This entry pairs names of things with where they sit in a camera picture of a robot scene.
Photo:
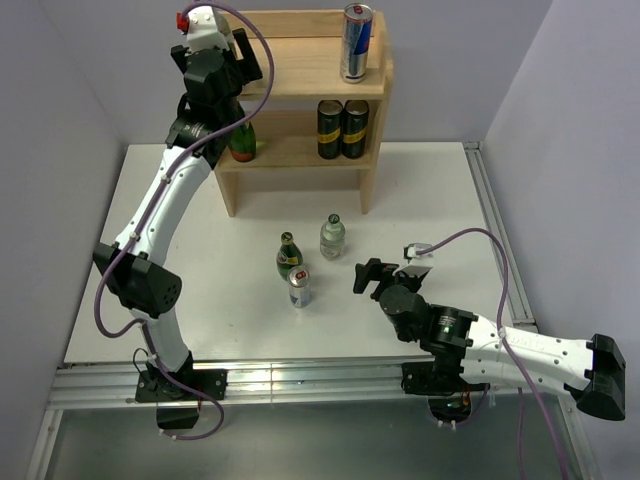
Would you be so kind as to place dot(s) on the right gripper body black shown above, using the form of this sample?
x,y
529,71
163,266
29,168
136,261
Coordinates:
x,y
412,281

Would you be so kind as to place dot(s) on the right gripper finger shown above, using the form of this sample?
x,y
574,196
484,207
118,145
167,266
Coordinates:
x,y
377,267
364,274

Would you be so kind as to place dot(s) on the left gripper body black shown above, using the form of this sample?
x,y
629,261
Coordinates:
x,y
231,70

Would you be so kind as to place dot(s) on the Red Bull can front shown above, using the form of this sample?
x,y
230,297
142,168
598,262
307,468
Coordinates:
x,y
299,286

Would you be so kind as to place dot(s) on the red bull can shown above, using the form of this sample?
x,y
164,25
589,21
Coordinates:
x,y
356,34
299,286

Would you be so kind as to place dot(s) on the green perrier bottle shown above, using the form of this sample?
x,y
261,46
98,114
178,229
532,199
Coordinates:
x,y
288,256
243,144

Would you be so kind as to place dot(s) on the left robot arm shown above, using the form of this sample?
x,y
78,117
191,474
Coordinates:
x,y
135,289

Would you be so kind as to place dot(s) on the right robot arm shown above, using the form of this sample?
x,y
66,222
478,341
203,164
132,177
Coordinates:
x,y
470,352

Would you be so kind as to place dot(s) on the wooden two-tier shelf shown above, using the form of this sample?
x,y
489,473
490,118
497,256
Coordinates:
x,y
306,46

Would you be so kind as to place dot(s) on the clear bottle back right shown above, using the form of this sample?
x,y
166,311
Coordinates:
x,y
332,237

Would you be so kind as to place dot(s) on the left black yellow can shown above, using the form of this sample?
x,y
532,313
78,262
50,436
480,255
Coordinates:
x,y
329,123

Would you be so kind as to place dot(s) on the black yellow can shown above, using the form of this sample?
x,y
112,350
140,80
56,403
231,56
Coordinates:
x,y
329,123
354,128

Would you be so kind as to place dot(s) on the right black yellow can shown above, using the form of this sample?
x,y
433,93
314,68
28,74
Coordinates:
x,y
354,128

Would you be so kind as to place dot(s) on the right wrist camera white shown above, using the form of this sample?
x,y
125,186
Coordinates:
x,y
419,260

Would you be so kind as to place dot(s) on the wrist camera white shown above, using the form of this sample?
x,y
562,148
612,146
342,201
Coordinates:
x,y
205,28
419,260

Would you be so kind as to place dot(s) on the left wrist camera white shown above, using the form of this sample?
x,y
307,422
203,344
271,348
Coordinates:
x,y
205,28

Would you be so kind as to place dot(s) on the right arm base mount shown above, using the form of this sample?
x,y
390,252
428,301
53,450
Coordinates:
x,y
451,399

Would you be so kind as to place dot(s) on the aluminium right rail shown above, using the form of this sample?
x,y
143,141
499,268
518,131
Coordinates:
x,y
517,300

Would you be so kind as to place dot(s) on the aluminium rail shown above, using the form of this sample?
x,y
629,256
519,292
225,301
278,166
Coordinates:
x,y
517,300
109,386

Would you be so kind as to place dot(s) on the aluminium front rail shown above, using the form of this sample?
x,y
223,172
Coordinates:
x,y
109,386

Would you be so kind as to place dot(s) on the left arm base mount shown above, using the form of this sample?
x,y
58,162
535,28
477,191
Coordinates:
x,y
180,401

